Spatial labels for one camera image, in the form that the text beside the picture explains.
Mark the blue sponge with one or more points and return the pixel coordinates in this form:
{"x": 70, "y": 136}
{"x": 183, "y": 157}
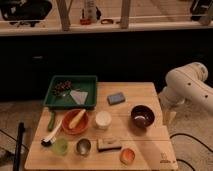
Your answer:
{"x": 116, "y": 98}

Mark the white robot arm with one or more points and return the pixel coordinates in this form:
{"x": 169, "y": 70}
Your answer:
{"x": 187, "y": 83}

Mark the white cylindrical cup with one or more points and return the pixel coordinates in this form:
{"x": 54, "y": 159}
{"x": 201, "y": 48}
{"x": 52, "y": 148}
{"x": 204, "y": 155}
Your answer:
{"x": 103, "y": 120}

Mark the metal cup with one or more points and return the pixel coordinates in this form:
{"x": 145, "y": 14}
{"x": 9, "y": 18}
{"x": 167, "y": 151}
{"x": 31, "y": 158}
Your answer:
{"x": 83, "y": 147}

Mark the small orange cup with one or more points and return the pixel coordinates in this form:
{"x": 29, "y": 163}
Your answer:
{"x": 127, "y": 156}

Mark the green translucent cup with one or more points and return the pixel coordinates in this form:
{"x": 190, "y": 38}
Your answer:
{"x": 60, "y": 146}

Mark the grey folded cloth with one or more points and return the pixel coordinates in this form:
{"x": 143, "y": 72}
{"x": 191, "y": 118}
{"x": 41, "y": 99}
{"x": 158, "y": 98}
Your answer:
{"x": 79, "y": 97}

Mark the green plastic tray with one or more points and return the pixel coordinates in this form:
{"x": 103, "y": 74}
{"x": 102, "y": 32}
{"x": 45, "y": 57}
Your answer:
{"x": 83, "y": 83}

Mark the dark grape bunch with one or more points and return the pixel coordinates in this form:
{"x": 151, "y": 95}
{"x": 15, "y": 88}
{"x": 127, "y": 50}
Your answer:
{"x": 60, "y": 87}

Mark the dark brown bowl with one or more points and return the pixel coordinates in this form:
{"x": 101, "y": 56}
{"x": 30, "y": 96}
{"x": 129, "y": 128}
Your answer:
{"x": 142, "y": 116}

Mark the yellow corn cob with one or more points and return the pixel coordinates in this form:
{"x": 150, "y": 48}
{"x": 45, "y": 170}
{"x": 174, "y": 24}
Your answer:
{"x": 76, "y": 119}

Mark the orange plastic bowl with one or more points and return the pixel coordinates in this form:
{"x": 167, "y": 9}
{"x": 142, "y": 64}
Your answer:
{"x": 80, "y": 127}

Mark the wooden block eraser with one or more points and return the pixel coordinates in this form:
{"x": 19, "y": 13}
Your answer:
{"x": 108, "y": 144}

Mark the green cucumber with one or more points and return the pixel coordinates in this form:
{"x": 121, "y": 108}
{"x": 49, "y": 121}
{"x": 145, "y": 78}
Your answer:
{"x": 51, "y": 121}

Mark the white bottle on shelf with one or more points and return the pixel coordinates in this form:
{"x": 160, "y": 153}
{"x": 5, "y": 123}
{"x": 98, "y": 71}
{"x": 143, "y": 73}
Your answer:
{"x": 90, "y": 10}

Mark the white dish brush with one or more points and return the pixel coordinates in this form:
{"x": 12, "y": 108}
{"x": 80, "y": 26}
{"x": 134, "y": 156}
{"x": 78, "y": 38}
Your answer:
{"x": 50, "y": 138}

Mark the black pole stand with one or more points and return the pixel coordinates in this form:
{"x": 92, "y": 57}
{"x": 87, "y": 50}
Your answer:
{"x": 16, "y": 162}

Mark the black bag on shelf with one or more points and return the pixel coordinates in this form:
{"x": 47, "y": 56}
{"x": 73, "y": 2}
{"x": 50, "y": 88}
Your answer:
{"x": 29, "y": 12}

